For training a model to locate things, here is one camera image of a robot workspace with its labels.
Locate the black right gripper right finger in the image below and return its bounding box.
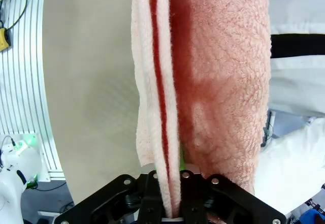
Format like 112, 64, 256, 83
179, 144, 280, 224

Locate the thin dark cable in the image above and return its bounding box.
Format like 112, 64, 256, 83
0, 0, 28, 31

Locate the pink terry towel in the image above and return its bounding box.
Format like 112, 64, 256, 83
131, 0, 272, 218

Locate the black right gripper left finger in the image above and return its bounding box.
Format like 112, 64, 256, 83
54, 165, 164, 224

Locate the person in white shirt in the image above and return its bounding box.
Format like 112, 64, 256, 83
253, 0, 325, 216

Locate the yellow connector box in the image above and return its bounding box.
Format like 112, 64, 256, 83
0, 27, 11, 52

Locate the white ribbed mounting plate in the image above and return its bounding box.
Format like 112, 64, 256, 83
0, 0, 66, 182

